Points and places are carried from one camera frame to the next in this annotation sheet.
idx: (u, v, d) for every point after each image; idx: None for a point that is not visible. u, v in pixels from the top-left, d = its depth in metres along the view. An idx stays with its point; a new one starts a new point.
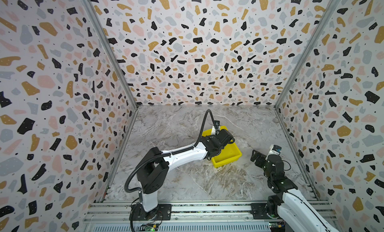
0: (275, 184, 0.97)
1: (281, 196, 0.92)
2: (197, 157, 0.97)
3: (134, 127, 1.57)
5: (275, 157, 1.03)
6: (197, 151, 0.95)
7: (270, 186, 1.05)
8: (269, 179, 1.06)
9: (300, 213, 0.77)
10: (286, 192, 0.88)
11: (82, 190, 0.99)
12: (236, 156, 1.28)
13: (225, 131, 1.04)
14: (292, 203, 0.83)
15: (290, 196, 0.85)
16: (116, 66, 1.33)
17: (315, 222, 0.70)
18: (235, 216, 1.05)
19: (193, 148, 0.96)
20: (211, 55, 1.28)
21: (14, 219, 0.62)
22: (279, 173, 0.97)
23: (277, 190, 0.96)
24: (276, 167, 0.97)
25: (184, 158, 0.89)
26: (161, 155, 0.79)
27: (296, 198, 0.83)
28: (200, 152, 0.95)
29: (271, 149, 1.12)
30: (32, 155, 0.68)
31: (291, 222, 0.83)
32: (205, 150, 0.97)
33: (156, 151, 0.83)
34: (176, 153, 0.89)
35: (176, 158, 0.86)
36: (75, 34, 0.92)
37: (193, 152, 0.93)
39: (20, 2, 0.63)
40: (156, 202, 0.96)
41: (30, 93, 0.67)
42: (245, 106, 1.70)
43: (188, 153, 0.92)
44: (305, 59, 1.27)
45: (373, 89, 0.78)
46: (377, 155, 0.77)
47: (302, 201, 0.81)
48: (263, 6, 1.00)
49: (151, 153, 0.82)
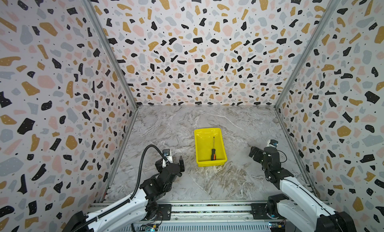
0: (272, 174, 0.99)
1: (279, 186, 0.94)
2: (138, 208, 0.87)
3: (134, 127, 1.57)
5: (271, 148, 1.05)
6: (135, 203, 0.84)
7: (268, 177, 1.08)
8: (266, 172, 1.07)
9: (297, 197, 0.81)
10: (283, 179, 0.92)
11: (82, 190, 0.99)
12: (221, 161, 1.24)
13: (176, 164, 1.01)
14: (289, 191, 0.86)
15: (288, 183, 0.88)
16: (117, 66, 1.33)
17: (311, 203, 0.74)
18: (235, 216, 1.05)
19: (130, 200, 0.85)
20: (211, 55, 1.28)
21: (14, 219, 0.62)
22: (275, 163, 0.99)
23: (274, 181, 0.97)
24: (272, 157, 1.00)
25: (115, 216, 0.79)
26: (84, 224, 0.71)
27: (292, 184, 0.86)
28: (139, 203, 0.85)
29: (268, 143, 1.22)
30: (32, 155, 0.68)
31: (289, 218, 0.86)
32: (145, 199, 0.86)
33: (82, 217, 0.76)
34: (106, 213, 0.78)
35: (104, 219, 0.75)
36: (75, 34, 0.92)
37: (129, 205, 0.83)
39: (20, 2, 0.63)
40: (145, 211, 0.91)
41: (30, 93, 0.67)
42: (245, 106, 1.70)
43: (121, 210, 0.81)
44: (305, 59, 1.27)
45: (373, 89, 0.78)
46: (377, 156, 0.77)
47: (298, 186, 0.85)
48: (263, 6, 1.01)
49: (74, 220, 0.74)
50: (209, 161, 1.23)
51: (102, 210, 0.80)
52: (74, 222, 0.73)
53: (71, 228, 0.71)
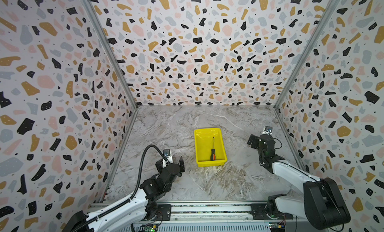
0: (266, 160, 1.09)
1: (272, 169, 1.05)
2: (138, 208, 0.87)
3: (134, 127, 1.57)
5: (267, 135, 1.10)
6: (135, 203, 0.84)
7: (261, 162, 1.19)
8: (260, 157, 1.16)
9: (288, 173, 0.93)
10: (274, 161, 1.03)
11: (82, 190, 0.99)
12: (221, 161, 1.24)
13: (177, 164, 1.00)
14: (281, 173, 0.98)
15: (279, 165, 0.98)
16: (117, 66, 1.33)
17: (300, 174, 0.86)
18: (235, 216, 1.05)
19: (131, 200, 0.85)
20: (211, 55, 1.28)
21: (14, 219, 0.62)
22: (270, 149, 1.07)
23: (268, 166, 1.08)
24: (268, 144, 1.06)
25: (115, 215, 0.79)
26: (85, 223, 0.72)
27: (282, 163, 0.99)
28: (139, 203, 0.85)
29: (264, 130, 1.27)
30: (32, 155, 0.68)
31: (286, 207, 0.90)
32: (145, 199, 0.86)
33: (82, 216, 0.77)
34: (107, 213, 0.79)
35: (105, 219, 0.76)
36: (75, 34, 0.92)
37: (129, 205, 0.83)
39: (20, 2, 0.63)
40: (145, 211, 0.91)
41: (30, 93, 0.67)
42: (245, 106, 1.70)
43: (121, 209, 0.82)
44: (305, 60, 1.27)
45: (373, 89, 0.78)
46: (377, 156, 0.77)
47: (287, 164, 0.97)
48: (263, 6, 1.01)
49: (74, 220, 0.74)
50: (209, 161, 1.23)
51: (103, 209, 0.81)
52: (75, 221, 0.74)
53: (72, 228, 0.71)
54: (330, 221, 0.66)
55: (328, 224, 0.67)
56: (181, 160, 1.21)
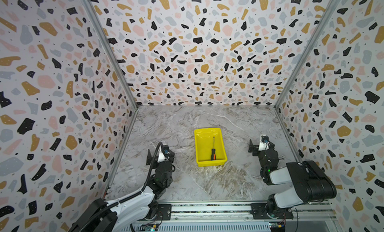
0: (266, 174, 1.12)
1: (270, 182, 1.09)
2: (145, 203, 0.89)
3: (134, 127, 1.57)
5: (274, 153, 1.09)
6: (145, 196, 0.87)
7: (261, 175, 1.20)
8: (261, 169, 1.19)
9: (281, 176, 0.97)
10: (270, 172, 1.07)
11: (82, 190, 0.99)
12: (220, 161, 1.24)
13: (167, 162, 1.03)
14: (279, 182, 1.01)
15: (275, 174, 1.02)
16: (116, 66, 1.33)
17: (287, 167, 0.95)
18: (235, 216, 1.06)
19: (141, 192, 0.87)
20: (211, 55, 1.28)
21: (14, 219, 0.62)
22: (272, 167, 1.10)
23: (267, 180, 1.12)
24: (271, 162, 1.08)
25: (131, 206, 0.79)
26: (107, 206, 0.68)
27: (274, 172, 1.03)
28: (147, 196, 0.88)
29: (261, 141, 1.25)
30: (32, 155, 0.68)
31: (285, 200, 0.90)
32: (153, 193, 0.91)
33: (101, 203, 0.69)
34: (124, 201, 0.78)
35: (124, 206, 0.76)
36: (75, 34, 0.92)
37: (141, 197, 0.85)
39: (20, 2, 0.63)
40: (147, 206, 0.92)
41: (30, 92, 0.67)
42: (245, 106, 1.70)
43: (134, 200, 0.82)
44: (305, 59, 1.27)
45: (373, 89, 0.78)
46: (377, 156, 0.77)
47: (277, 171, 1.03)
48: (263, 6, 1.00)
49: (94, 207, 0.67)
50: (209, 161, 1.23)
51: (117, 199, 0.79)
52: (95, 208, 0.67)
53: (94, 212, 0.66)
54: (316, 192, 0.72)
55: (315, 195, 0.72)
56: (172, 153, 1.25)
